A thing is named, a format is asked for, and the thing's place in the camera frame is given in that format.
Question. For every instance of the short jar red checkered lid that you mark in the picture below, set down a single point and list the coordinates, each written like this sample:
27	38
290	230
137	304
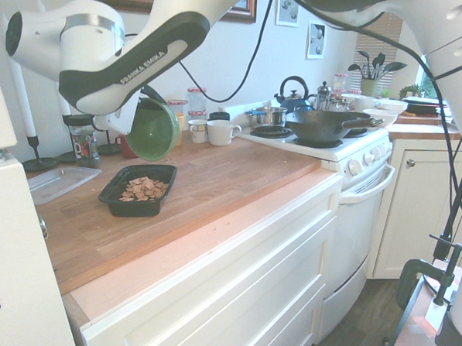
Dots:
177	106
197	114

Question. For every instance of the green ceramic bowl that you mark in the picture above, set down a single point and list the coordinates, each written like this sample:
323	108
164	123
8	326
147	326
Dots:
151	138

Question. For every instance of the green C-clamp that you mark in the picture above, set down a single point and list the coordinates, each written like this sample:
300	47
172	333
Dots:
407	279

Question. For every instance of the white drawer cabinet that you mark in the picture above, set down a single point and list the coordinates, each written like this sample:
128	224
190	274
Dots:
229	281

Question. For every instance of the white stove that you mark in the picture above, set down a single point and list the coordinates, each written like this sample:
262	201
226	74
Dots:
353	210

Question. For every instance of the spice jar with black lid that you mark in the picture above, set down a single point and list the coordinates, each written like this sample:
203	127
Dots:
83	146

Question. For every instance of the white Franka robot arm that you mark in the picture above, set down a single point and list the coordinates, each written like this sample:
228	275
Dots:
116	74

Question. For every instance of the black cooking spoon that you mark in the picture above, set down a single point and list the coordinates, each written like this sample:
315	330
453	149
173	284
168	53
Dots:
364	58
354	68
379	60

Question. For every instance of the black pan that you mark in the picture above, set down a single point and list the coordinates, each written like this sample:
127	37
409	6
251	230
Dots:
424	107

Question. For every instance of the white cabinet door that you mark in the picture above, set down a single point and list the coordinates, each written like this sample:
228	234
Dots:
415	213

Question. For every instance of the clear plastic lid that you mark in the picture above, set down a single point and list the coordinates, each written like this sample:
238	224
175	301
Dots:
56	183

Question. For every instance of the glass french press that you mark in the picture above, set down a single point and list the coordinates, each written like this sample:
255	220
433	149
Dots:
323	96

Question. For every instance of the large white mug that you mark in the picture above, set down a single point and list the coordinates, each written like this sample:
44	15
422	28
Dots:
219	133

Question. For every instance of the small green plant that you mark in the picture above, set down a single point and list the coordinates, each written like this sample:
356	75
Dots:
409	90

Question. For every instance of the robot mounting table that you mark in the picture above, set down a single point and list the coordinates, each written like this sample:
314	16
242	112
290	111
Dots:
408	337

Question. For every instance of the red mug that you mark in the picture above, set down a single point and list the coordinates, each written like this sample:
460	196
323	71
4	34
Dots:
122	148

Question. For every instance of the black spatula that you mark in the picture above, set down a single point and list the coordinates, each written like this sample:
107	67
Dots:
394	67

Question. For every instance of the stainless steel pot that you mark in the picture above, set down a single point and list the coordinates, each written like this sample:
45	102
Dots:
270	119

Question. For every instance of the white refrigerator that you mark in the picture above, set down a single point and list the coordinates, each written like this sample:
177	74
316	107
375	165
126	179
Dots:
10	246

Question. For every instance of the black wok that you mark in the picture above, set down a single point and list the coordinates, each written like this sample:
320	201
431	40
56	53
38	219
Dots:
318	127

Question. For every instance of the metal cabinet knob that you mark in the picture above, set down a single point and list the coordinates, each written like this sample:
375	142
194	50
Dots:
410	163

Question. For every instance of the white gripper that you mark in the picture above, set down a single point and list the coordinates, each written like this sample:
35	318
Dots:
115	122

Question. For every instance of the green utensil holder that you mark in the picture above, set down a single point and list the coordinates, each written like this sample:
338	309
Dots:
368	88

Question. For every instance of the black mug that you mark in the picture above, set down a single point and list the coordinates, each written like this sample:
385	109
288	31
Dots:
219	116

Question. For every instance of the wooden framed picture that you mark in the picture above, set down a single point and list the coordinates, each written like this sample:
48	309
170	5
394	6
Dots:
235	10

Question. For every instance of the white cup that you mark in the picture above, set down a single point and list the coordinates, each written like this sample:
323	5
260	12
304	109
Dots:
364	103

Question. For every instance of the black plastic food tray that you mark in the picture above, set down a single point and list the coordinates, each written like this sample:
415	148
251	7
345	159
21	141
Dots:
136	210

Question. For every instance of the jar with red lid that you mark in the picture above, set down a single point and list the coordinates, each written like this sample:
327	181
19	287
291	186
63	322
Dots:
340	83

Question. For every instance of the black stand pole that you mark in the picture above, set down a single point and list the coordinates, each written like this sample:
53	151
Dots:
451	227

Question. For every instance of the tall jar red checkered lid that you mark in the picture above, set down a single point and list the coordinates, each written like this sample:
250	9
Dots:
196	99

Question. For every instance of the window blind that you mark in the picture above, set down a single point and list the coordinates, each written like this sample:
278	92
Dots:
377	52

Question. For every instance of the wide white bowl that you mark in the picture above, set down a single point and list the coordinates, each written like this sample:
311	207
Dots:
385	117

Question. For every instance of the blue kettle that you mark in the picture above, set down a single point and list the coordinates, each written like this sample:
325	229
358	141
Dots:
296	101

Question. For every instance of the white patterned mug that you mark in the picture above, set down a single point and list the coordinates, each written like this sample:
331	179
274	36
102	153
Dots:
197	131

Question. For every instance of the white art print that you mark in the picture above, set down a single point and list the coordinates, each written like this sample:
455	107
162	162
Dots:
288	9
317	41

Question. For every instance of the brown square cereal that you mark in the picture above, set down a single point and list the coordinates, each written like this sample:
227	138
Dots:
143	189

